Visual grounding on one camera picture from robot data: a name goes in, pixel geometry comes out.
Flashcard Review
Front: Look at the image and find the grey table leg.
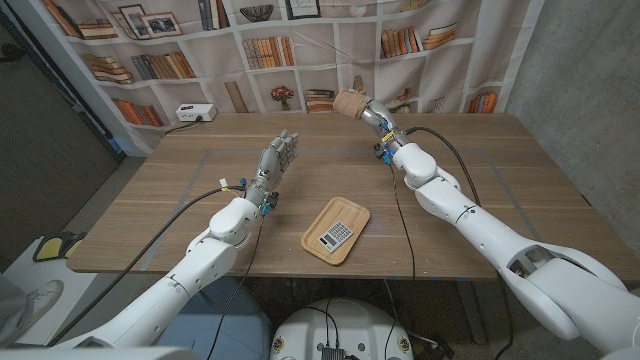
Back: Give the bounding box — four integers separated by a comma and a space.
455, 279, 489, 346

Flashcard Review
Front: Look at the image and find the grey calculator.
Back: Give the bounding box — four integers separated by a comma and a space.
317, 220, 355, 254

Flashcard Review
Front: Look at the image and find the white floor platform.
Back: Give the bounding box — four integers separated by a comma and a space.
4, 237, 101, 346

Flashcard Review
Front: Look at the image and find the printed bookshelf backdrop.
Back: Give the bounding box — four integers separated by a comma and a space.
37, 0, 546, 156

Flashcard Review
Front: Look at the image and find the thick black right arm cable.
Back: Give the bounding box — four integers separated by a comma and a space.
405, 125, 515, 360

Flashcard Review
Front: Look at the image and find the black outlet power cord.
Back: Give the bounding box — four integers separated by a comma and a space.
164, 117, 204, 135

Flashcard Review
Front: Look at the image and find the blue grey box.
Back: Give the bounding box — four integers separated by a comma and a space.
159, 277, 274, 360

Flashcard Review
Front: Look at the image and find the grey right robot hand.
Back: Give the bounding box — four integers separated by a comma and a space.
360, 98, 409, 154

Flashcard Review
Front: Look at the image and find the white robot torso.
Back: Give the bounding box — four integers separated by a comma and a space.
269, 298, 414, 360

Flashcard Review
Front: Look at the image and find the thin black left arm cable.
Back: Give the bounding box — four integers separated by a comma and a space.
204, 212, 267, 360

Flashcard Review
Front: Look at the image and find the wooden tray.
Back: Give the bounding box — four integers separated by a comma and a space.
300, 196, 372, 267

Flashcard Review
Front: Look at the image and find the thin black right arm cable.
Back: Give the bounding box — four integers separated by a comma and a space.
388, 162, 418, 281

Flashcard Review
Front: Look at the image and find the yellow and black pad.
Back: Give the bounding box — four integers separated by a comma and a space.
32, 231, 87, 264

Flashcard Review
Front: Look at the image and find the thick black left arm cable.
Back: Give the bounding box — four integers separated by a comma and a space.
48, 185, 247, 346

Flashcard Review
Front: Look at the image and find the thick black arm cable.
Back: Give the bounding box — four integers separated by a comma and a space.
48, 185, 247, 346
405, 125, 515, 360

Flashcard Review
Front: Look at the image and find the black torso cable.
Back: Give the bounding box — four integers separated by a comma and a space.
299, 298, 341, 351

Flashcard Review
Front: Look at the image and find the white shoe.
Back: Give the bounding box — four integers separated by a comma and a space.
19, 278, 65, 326

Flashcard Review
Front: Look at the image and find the white power outlet box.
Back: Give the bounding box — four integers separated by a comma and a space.
175, 103, 219, 123

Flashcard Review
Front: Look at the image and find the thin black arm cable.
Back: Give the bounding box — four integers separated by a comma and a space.
388, 162, 418, 281
204, 212, 267, 360

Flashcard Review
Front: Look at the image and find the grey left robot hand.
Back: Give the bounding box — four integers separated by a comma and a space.
244, 129, 300, 208

